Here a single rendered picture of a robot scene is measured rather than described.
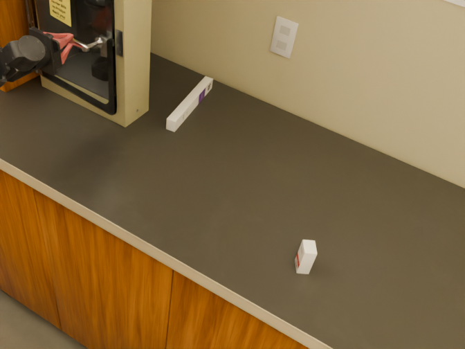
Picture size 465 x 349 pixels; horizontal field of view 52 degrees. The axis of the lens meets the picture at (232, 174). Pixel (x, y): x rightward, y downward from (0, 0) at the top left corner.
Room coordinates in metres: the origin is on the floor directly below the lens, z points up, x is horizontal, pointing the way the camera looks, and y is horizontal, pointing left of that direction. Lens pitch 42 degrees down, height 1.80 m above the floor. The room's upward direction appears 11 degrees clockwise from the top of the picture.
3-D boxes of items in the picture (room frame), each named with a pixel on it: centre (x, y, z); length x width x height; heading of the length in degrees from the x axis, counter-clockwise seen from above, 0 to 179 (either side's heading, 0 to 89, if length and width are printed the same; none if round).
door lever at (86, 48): (1.04, 0.43, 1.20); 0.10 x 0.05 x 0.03; 64
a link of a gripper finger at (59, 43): (1.00, 0.47, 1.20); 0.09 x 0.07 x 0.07; 158
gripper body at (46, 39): (0.93, 0.50, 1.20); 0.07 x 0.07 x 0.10; 68
